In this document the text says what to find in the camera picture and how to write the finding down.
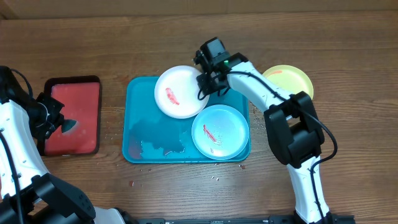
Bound light blue plate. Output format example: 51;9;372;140
192;105;249;161

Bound red tray with dark rim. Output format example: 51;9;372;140
37;75;102;156

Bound dark green sponge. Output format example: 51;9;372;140
61;119;77;134

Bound teal plastic tray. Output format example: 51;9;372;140
121;76;251;164

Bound white plate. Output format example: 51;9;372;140
154;65;210;119

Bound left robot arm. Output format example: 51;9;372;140
1;66;138;224

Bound yellow-green plate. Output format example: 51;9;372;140
263;65;314;99

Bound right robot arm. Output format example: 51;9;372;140
193;37;333;223

